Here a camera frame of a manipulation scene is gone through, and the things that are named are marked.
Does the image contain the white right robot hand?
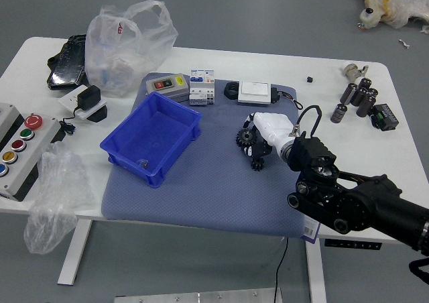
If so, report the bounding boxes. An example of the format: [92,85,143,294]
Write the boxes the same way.
[241,111,298,160]

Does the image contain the big black gear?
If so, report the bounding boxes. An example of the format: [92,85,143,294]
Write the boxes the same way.
[235,128,258,152]

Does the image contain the blue plastic box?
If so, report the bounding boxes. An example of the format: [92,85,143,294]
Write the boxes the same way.
[99,91,203,188]

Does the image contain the grey control box coloured buttons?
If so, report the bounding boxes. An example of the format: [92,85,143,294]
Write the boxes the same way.
[0,102,63,202]

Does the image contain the small black electronic module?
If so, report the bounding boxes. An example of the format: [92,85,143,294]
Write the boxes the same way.
[267,87,282,105]

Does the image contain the white circuit breaker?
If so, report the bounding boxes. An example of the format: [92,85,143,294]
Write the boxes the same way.
[189,70,216,107]

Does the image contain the blue-grey cushion mat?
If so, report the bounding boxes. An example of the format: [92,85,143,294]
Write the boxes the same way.
[101,72,322,240]

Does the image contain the white ceramic lamp socket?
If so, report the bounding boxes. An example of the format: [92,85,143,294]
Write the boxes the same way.
[342,63,369,81]

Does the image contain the purple and white tag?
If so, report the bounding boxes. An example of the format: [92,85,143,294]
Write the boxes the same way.
[303,215,322,243]

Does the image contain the black terminal block green parts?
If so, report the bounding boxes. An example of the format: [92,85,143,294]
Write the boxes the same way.
[370,103,400,132]

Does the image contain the black desk control panel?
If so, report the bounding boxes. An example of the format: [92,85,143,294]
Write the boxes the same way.
[324,238,383,250]

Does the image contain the white table leg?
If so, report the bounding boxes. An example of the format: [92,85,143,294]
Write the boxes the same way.
[56,219,93,286]
[304,239,328,303]

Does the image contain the large clear plastic bag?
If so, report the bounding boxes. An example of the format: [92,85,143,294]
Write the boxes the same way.
[84,0,179,99]

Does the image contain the plush toy in plastic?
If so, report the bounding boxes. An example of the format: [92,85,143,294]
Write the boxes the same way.
[347,0,429,32]

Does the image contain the black socket stand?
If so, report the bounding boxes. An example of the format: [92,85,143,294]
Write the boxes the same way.
[87,105,109,123]

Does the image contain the black power adapter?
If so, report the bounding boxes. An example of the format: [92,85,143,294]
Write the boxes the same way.
[74,84,102,111]

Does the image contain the white socket plate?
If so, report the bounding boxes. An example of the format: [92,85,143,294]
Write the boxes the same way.
[58,84,108,119]

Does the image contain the black plastic tray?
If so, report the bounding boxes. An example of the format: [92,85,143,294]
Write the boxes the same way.
[46,34,90,90]

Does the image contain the crumpled clear plastic bag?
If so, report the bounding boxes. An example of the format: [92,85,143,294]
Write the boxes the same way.
[23,141,95,255]

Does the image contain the red and black wires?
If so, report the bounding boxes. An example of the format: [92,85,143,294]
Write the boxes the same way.
[280,90,304,111]

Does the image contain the white wall switch panel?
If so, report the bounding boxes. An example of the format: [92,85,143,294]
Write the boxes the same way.
[237,80,271,106]

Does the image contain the black plastic ring part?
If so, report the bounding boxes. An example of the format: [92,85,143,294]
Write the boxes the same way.
[223,81,241,100]

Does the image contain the grey push-button switch box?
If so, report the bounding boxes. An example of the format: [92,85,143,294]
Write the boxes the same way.
[145,73,191,103]

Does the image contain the black floor cable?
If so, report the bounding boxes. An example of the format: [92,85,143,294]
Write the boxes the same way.
[273,237,290,303]

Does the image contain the metal base plate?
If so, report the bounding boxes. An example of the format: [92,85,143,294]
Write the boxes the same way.
[113,288,283,303]

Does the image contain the black adapter cord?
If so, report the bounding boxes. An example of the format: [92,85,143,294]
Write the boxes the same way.
[60,107,81,136]

